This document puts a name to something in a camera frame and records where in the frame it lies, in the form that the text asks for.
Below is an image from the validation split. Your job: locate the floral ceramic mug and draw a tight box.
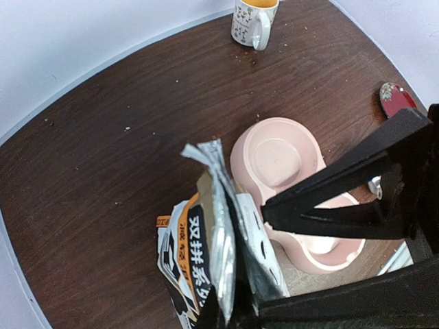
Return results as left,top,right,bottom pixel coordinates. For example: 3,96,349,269
230,0,280,51

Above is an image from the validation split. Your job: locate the pink double pet bowl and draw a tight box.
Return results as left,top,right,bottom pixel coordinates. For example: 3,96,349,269
230,117,365,274

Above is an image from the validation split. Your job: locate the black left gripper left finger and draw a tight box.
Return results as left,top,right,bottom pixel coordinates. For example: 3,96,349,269
261,104,438,240

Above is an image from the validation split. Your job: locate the red floral saucer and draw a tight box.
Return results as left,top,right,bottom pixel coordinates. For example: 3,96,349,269
379,82,417,119

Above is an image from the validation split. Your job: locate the brown pet food bag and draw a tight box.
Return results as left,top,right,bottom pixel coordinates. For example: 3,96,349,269
156,139,289,328

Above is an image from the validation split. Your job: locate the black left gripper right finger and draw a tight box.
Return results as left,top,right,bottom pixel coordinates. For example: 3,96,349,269
191,253,439,329

